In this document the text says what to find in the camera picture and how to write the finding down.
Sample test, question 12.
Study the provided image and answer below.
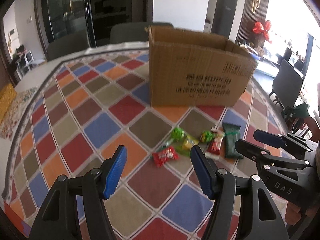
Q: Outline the dark green snack packet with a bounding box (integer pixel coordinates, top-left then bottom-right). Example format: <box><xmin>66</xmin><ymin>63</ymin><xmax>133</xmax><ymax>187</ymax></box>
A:
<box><xmin>222</xmin><ymin>122</ymin><xmax>244</xmax><ymax>159</ymax></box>

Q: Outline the colourful checkered tablecloth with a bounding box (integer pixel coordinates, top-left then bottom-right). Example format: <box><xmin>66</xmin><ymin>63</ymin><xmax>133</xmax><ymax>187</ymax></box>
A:
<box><xmin>1</xmin><ymin>50</ymin><xmax>286</xmax><ymax>239</ymax></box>

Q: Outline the yellow green candy packet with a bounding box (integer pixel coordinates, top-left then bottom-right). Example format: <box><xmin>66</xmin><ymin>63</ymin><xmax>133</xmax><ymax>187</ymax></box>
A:
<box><xmin>174</xmin><ymin>135</ymin><xmax>199</xmax><ymax>157</ymax></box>

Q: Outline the red bow decoration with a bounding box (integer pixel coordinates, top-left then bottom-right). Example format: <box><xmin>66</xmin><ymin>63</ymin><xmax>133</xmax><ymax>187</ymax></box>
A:
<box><xmin>252</xmin><ymin>20</ymin><xmax>272</xmax><ymax>43</ymax></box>

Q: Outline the patterned placemat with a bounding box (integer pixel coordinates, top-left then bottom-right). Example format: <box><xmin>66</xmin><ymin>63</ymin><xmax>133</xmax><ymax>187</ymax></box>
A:
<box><xmin>1</xmin><ymin>87</ymin><xmax>38</xmax><ymax>140</ymax></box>

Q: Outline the brown cardboard box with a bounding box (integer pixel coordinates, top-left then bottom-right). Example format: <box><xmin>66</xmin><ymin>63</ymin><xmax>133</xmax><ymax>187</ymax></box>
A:
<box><xmin>149</xmin><ymin>25</ymin><xmax>258</xmax><ymax>107</ymax></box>

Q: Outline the grey dining chair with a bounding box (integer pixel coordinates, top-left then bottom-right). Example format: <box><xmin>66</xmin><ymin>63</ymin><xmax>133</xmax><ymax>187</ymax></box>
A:
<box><xmin>47</xmin><ymin>30</ymin><xmax>90</xmax><ymax>61</ymax></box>
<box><xmin>110</xmin><ymin>22</ymin><xmax>174</xmax><ymax>44</ymax></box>

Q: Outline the black glass sliding door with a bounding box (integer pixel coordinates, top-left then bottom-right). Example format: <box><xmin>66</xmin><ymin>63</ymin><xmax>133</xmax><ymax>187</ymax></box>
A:
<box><xmin>34</xmin><ymin>0</ymin><xmax>152</xmax><ymax>51</ymax></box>

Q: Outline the green bag on chair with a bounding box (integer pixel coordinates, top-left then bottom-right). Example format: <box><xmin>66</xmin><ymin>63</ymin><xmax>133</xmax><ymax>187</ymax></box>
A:
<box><xmin>281</xmin><ymin>103</ymin><xmax>310</xmax><ymax>123</ymax></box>

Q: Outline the white TV cabinet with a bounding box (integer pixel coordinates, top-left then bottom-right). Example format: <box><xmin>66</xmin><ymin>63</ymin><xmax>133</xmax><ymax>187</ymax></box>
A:
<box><xmin>238</xmin><ymin>42</ymin><xmax>279</xmax><ymax>78</ymax></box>

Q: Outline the dark side chair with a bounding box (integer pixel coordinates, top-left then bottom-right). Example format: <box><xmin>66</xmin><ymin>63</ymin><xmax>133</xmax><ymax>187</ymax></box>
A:
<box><xmin>269</xmin><ymin>60</ymin><xmax>304</xmax><ymax>109</ymax></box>

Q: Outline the grey dining chair left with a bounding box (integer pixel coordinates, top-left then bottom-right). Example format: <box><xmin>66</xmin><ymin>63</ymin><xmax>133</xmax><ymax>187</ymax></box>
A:
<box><xmin>47</xmin><ymin>30</ymin><xmax>90</xmax><ymax>61</ymax></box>

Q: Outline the green lollipop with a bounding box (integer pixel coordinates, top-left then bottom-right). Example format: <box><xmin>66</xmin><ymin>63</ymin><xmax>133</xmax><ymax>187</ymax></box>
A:
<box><xmin>162</xmin><ymin>127</ymin><xmax>185</xmax><ymax>148</ymax></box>
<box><xmin>199</xmin><ymin>129</ymin><xmax>238</xmax><ymax>144</ymax></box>

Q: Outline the red white snack packet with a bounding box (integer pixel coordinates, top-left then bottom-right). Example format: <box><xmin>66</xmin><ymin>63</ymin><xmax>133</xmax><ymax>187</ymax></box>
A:
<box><xmin>206</xmin><ymin>128</ymin><xmax>225</xmax><ymax>159</ymax></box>

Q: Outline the grey dining chair right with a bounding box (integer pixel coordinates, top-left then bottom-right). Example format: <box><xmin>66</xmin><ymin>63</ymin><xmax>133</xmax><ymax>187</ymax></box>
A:
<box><xmin>110</xmin><ymin>22</ymin><xmax>174</xmax><ymax>44</ymax></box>

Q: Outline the red candy packet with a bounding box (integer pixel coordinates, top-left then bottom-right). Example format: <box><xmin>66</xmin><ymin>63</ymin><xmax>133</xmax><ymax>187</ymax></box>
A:
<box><xmin>152</xmin><ymin>146</ymin><xmax>179</xmax><ymax>167</ymax></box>

